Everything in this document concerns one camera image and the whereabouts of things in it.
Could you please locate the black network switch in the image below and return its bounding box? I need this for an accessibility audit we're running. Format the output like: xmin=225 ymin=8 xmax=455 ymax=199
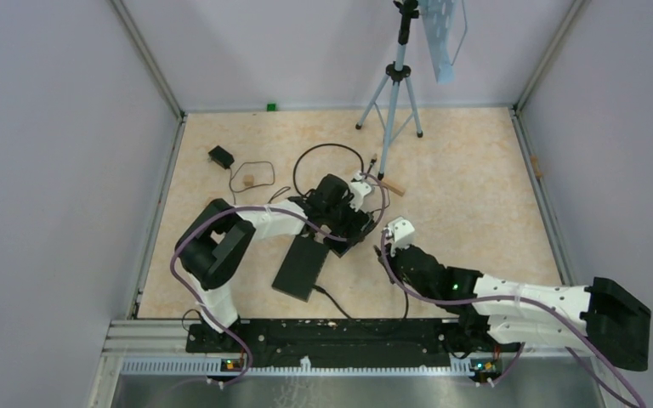
xmin=271 ymin=236 xmax=329 ymax=302
xmin=323 ymin=211 xmax=376 ymax=258

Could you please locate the black power adapter with cord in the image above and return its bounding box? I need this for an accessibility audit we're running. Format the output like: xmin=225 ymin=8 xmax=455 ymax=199
xmin=207 ymin=145 xmax=276 ymax=205

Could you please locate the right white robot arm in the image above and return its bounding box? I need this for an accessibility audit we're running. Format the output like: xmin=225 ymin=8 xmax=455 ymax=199
xmin=374 ymin=244 xmax=651 ymax=371

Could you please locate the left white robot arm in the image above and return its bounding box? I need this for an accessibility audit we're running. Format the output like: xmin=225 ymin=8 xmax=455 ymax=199
xmin=172 ymin=173 xmax=377 ymax=352

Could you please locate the long wooden block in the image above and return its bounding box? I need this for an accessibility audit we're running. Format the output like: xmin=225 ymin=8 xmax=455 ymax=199
xmin=382 ymin=178 xmax=406 ymax=196

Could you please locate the wooden cube near adapter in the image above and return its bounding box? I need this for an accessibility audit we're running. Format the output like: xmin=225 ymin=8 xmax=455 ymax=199
xmin=242 ymin=174 xmax=255 ymax=187

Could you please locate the perforated white panel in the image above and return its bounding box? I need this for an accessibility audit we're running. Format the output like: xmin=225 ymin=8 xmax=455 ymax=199
xmin=419 ymin=0 xmax=468 ymax=84

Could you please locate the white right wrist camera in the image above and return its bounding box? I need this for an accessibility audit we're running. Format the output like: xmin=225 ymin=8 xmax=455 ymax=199
xmin=386 ymin=216 xmax=416 ymax=257

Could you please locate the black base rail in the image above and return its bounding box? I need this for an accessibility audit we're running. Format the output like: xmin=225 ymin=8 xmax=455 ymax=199
xmin=185 ymin=318 xmax=519 ymax=369

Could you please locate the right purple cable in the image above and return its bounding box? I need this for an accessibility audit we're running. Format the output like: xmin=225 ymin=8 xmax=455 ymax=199
xmin=379 ymin=230 xmax=646 ymax=408

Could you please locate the purple cable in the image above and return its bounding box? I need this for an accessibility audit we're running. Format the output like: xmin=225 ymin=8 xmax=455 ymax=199
xmin=169 ymin=171 xmax=389 ymax=389
xmin=379 ymin=230 xmax=646 ymax=408

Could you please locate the wooden block on frame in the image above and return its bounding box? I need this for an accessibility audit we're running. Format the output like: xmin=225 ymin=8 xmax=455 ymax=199
xmin=530 ymin=156 xmax=543 ymax=180

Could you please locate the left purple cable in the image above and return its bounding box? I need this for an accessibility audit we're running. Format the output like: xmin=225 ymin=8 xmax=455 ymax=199
xmin=169 ymin=171 xmax=389 ymax=389

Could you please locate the silver camera tripod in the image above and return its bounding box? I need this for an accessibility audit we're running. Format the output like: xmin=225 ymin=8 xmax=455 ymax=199
xmin=355 ymin=0 xmax=423 ymax=180

